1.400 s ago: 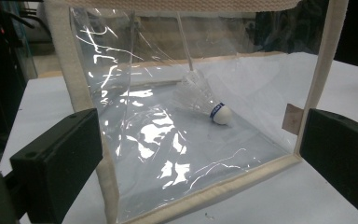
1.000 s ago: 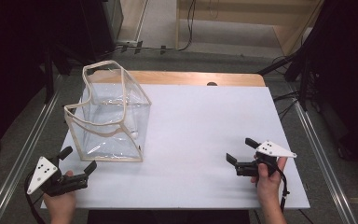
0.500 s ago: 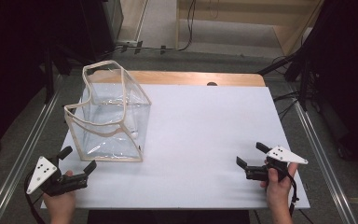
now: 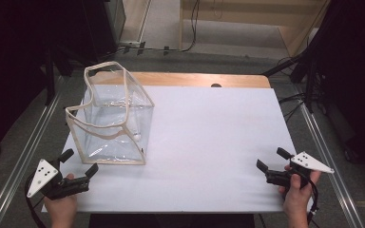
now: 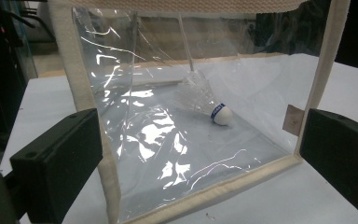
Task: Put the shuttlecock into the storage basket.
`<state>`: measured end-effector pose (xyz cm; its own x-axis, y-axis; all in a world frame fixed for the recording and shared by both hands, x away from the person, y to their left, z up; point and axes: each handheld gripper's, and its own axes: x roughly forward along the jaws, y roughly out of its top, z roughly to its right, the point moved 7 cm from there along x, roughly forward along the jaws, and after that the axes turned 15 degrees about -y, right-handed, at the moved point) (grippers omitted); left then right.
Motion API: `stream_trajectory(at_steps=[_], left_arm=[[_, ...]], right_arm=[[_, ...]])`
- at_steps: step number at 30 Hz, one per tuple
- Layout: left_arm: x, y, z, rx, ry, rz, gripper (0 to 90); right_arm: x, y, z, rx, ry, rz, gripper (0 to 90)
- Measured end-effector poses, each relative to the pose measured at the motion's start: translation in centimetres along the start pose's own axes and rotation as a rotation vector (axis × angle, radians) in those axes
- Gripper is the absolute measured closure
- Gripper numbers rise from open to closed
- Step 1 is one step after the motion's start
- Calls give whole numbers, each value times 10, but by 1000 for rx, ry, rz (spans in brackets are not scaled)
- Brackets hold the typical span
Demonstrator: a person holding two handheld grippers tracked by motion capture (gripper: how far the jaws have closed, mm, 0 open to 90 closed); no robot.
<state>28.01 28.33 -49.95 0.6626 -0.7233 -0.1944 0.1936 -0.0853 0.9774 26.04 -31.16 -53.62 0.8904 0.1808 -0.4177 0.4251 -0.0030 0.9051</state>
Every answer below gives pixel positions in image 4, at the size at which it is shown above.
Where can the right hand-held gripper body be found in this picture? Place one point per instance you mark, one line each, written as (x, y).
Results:
(310, 163)

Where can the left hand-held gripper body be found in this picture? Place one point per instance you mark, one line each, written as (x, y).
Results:
(53, 184)

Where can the clear plastic bag beige trim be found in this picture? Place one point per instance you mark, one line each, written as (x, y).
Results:
(111, 126)

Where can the white feather shuttlecock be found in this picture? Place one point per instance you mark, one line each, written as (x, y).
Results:
(136, 131)

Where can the person's left hand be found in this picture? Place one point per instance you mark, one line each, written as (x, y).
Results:
(61, 205)

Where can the person's right hand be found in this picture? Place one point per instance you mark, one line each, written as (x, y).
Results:
(294, 201)

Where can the white table mat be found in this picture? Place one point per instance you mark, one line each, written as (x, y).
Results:
(202, 133)

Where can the black tripod stand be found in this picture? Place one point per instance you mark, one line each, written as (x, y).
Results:
(304, 69)

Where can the person's dark trousers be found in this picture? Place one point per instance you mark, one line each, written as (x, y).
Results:
(171, 221)

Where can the black cabinet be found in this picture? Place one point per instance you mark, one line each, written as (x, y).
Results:
(104, 25)

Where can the light wooden shelf unit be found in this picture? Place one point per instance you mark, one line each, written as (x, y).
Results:
(234, 19)

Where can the aluminium floor rail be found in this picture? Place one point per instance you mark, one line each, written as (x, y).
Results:
(19, 167)
(329, 164)

